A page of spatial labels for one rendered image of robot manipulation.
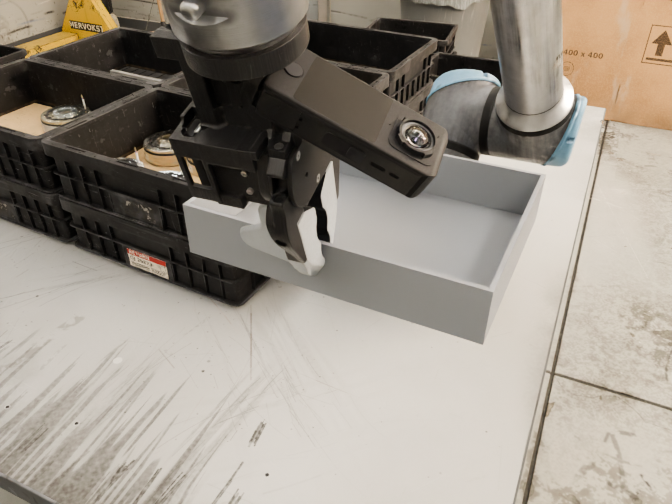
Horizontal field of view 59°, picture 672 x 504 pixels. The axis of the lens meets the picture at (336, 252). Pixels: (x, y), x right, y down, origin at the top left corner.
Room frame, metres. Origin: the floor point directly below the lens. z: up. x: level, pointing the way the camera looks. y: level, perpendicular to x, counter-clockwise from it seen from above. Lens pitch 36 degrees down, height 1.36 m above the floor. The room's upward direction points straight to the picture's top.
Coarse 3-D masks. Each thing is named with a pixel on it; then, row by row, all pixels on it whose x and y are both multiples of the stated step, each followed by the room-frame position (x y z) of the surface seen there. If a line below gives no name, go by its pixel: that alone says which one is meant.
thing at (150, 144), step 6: (162, 132) 1.11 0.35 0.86; (168, 132) 1.12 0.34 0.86; (150, 138) 1.09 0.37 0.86; (156, 138) 1.08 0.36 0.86; (144, 144) 1.06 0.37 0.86; (150, 144) 1.07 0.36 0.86; (156, 144) 1.06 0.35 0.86; (150, 150) 1.04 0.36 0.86; (156, 150) 1.03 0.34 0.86; (162, 150) 1.03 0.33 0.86; (168, 150) 1.03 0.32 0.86
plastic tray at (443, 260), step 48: (384, 192) 0.54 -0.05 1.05; (432, 192) 0.54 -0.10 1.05; (480, 192) 0.52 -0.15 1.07; (528, 192) 0.50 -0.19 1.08; (192, 240) 0.43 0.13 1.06; (240, 240) 0.41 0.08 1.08; (336, 240) 0.45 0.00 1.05; (384, 240) 0.45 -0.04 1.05; (432, 240) 0.45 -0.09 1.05; (480, 240) 0.45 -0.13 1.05; (336, 288) 0.37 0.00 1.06; (384, 288) 0.35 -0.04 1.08; (432, 288) 0.34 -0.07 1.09; (480, 288) 0.32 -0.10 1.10; (480, 336) 0.32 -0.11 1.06
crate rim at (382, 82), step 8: (336, 64) 1.33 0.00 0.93; (360, 72) 1.29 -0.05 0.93; (368, 72) 1.28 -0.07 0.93; (376, 72) 1.28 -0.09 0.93; (384, 72) 1.28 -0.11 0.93; (176, 80) 1.23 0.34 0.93; (376, 80) 1.22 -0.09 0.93; (384, 80) 1.23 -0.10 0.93; (168, 88) 1.18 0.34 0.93; (176, 88) 1.18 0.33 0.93; (376, 88) 1.20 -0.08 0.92; (384, 88) 1.23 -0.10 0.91
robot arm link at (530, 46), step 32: (512, 0) 0.73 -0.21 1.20; (544, 0) 0.73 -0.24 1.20; (512, 32) 0.76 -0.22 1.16; (544, 32) 0.76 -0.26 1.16; (512, 64) 0.79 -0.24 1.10; (544, 64) 0.78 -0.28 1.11; (512, 96) 0.83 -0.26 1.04; (544, 96) 0.82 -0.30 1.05; (576, 96) 0.89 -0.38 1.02; (512, 128) 0.85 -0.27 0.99; (544, 128) 0.83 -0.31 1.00; (576, 128) 0.84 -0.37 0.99; (544, 160) 0.86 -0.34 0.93
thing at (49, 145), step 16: (144, 96) 1.14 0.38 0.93; (112, 112) 1.06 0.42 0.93; (64, 128) 0.98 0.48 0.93; (48, 144) 0.91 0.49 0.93; (64, 144) 0.91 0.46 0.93; (64, 160) 0.90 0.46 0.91; (80, 160) 0.88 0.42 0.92; (96, 160) 0.86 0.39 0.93; (112, 160) 0.86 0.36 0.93; (128, 176) 0.83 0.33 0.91; (144, 176) 0.81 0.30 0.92; (160, 176) 0.80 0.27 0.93; (176, 192) 0.78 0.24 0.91
